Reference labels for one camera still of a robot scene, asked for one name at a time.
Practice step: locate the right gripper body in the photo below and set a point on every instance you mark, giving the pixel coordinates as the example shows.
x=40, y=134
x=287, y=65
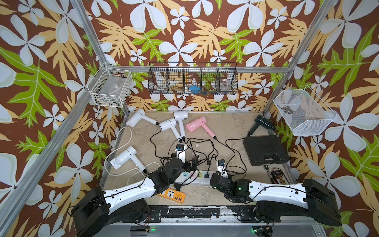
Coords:
x=227, y=195

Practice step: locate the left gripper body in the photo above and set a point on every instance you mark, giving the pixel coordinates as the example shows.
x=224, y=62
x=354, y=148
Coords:
x=186, y=167

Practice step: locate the white multicolour power strip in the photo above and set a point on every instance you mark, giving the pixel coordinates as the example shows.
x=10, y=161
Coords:
x=201, y=177

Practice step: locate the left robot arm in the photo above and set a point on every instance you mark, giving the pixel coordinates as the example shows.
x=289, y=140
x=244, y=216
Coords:
x=100, y=208

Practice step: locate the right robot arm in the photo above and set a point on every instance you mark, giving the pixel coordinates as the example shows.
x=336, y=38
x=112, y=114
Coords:
x=308, y=199

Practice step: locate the black plug on orange strip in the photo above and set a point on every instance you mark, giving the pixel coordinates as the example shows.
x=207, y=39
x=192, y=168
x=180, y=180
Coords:
x=177, y=186

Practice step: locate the orange power strip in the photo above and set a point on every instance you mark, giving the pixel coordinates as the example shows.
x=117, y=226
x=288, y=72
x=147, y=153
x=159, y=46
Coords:
x=173, y=195

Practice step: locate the pink hair dryer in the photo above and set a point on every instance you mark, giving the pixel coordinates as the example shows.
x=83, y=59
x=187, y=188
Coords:
x=200, y=123

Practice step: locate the white hair dryer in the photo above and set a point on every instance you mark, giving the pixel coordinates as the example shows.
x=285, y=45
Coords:
x=138, y=116
x=171, y=124
x=125, y=156
x=180, y=117

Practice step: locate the ratchet wrench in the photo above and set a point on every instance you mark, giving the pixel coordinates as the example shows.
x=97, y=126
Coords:
x=266, y=167

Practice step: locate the black plastic tool case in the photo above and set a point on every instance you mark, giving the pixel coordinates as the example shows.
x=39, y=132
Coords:
x=265, y=150

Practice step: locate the white hair dryer near left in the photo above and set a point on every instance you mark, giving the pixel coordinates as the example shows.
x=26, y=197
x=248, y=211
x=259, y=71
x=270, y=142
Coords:
x=125, y=156

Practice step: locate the white hair dryer far left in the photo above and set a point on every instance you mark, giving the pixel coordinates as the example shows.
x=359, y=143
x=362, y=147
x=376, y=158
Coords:
x=138, y=116

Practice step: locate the black hair dryer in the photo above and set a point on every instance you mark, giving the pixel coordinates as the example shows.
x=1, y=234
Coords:
x=260, y=120

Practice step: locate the blue object in basket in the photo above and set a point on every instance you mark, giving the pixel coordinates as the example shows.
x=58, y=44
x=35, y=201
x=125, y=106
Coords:
x=195, y=90

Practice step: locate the metal clip in basket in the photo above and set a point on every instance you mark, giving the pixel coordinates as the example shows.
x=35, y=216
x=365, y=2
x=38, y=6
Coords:
x=287, y=110

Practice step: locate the white mesh basket right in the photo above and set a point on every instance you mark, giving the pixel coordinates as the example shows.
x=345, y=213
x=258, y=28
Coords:
x=311, y=116

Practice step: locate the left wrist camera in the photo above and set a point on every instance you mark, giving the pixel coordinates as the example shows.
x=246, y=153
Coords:
x=180, y=152

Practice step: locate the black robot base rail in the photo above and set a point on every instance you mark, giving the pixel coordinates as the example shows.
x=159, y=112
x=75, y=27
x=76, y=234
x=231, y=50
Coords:
x=241, y=213

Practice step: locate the black wire basket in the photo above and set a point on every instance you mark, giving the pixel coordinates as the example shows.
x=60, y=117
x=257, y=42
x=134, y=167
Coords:
x=177, y=78

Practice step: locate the white wire basket left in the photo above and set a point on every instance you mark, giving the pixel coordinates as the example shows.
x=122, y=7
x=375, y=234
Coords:
x=110, y=85

